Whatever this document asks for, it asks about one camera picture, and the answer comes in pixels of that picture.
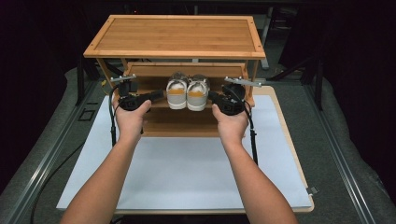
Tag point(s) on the small yellow tag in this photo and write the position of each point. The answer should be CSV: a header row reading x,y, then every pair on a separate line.
x,y
104,83

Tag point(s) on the small metal clip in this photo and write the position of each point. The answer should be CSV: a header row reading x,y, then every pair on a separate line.
x,y
312,190

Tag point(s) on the black stand leg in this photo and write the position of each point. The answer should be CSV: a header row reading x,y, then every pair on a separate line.
x,y
318,84
80,81

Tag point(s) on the white table mat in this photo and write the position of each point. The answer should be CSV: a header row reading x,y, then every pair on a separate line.
x,y
186,174

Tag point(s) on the grey metal rail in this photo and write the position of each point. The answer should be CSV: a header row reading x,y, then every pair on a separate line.
x,y
46,158
339,155

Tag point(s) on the white stand leg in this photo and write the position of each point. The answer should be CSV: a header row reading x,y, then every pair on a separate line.
x,y
266,37

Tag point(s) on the person's left hand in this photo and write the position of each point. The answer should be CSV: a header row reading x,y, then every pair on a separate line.
x,y
130,123

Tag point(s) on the beige sneaker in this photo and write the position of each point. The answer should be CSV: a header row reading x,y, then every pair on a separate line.
x,y
176,93
196,95

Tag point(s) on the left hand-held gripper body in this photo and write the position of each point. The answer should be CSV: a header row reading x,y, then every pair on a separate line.
x,y
130,98

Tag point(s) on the wooden three-tier shoe rack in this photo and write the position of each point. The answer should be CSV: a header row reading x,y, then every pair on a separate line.
x,y
174,37

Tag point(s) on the person's right hand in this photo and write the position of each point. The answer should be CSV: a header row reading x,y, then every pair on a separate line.
x,y
233,127

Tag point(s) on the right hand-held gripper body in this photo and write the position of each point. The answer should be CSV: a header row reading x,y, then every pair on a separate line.
x,y
232,101

